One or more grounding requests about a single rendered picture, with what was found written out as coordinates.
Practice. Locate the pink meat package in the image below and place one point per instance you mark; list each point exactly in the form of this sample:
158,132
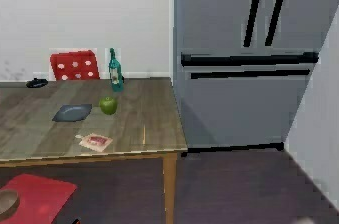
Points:
96,142

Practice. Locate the green apple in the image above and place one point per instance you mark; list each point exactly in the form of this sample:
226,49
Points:
108,105

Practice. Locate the small black object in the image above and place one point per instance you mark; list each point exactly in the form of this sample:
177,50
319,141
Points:
37,83

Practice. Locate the dark grey plate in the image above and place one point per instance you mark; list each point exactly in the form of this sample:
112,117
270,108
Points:
72,112

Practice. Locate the wooden dining table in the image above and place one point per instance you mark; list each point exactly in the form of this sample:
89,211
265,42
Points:
137,126

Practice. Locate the red chair with white dots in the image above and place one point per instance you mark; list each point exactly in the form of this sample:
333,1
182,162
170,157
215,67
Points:
75,65

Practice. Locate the grey fridge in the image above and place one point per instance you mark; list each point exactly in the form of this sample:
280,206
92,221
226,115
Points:
243,110

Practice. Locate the teal glass bottle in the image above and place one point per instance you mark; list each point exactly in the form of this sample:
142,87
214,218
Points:
115,75

